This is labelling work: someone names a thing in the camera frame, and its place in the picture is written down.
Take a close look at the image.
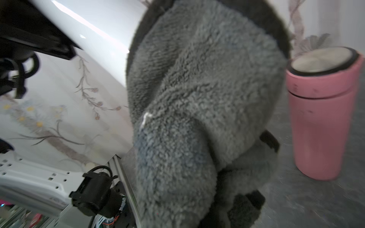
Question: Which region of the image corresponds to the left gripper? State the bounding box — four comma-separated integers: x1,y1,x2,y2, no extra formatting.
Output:
1,1,78,98

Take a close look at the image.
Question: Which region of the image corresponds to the white thermos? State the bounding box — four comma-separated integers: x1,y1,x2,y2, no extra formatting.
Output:
31,0,147,86

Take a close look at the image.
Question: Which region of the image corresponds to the grey cloth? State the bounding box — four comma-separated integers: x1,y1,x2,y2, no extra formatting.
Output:
126,1,290,228

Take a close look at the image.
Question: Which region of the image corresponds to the pink thermos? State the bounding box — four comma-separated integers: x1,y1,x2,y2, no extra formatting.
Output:
286,47,365,181

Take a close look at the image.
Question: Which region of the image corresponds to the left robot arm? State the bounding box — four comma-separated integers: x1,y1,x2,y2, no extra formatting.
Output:
1,1,123,228

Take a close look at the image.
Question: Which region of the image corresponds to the aluminium front rail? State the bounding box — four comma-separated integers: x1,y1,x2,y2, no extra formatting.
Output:
108,155,142,228

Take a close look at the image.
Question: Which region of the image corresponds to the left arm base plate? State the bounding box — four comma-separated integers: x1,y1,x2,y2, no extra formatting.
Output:
94,181,137,228

